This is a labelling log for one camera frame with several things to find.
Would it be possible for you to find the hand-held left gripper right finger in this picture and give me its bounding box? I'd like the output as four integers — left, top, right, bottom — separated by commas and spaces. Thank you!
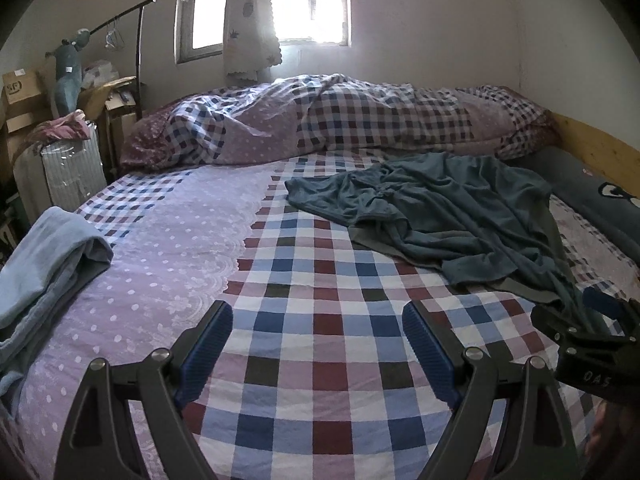
402, 300, 581, 480

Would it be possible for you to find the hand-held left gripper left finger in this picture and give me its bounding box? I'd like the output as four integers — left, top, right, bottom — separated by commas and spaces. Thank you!
52, 300, 235, 480

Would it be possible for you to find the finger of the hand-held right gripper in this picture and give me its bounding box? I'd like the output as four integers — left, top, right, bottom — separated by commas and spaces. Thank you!
582, 286, 640, 333
531, 304, 586, 348

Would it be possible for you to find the teal shirt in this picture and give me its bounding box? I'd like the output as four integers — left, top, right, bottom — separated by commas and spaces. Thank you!
284, 152, 608, 336

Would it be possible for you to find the light blue towel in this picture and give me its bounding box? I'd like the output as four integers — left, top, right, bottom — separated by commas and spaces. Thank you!
0, 206, 115, 406

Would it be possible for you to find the black clothes rack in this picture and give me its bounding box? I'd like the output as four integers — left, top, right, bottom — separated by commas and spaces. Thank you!
82, 0, 158, 121

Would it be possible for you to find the olive garment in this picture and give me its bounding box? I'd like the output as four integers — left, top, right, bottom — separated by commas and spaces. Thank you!
347, 195, 576, 308

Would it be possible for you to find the checked bed sheet with lace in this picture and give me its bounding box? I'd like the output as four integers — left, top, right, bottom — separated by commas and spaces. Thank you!
0, 152, 640, 480

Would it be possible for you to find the grey long pillow with penguin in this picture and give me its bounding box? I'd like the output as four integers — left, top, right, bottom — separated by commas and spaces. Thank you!
520, 146, 640, 256

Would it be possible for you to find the silver ribbed suitcase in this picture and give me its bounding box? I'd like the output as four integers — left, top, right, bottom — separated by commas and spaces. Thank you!
15, 135, 108, 221

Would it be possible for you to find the checked polka dot duvet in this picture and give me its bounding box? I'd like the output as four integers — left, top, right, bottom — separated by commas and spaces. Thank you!
120, 74, 558, 171

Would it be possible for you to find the cardboard boxes pile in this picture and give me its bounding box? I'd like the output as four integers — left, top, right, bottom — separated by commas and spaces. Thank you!
80, 75, 146, 171

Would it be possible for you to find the pink cloth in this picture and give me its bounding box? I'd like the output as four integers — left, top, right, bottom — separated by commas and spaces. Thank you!
30, 110, 93, 143

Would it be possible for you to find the white plastic bag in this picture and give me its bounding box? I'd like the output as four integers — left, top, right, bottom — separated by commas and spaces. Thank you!
82, 60, 121, 88

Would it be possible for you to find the blue plush toy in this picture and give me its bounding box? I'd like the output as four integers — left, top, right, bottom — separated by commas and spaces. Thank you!
45, 27, 91, 116

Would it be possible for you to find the cardboard box with round logo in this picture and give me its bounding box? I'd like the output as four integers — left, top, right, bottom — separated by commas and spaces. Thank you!
1, 69, 48, 133

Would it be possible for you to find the white scalloped curtain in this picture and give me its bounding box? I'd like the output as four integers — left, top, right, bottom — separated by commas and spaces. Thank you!
222, 0, 283, 83

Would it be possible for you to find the window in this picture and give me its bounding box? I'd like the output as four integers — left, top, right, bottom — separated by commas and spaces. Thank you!
174, 0, 353, 65

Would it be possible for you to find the wooden bed frame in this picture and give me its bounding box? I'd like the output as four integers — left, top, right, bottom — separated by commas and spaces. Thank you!
500, 87, 640, 201

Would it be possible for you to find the wire clothes hanger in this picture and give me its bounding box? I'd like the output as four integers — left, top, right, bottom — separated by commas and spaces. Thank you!
104, 17, 126, 51

